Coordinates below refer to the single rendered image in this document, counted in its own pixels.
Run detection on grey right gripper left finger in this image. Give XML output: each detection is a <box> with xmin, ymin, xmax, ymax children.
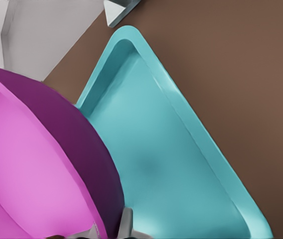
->
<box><xmin>66</xmin><ymin>222</ymin><xmax>100</xmax><ymax>239</ymax></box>

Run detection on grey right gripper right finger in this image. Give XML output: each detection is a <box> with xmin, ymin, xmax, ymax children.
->
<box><xmin>117</xmin><ymin>207</ymin><xmax>154</xmax><ymax>239</ymax></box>

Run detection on pink plate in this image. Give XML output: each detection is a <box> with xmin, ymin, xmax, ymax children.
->
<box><xmin>0</xmin><ymin>63</ymin><xmax>127</xmax><ymax>239</ymax></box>

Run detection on teal tray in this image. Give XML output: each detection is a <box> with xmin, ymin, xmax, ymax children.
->
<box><xmin>75</xmin><ymin>24</ymin><xmax>274</xmax><ymax>239</ymax></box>

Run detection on silver frame post foot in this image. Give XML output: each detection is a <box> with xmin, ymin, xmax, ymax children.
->
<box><xmin>103</xmin><ymin>0</ymin><xmax>142</xmax><ymax>27</ymax></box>

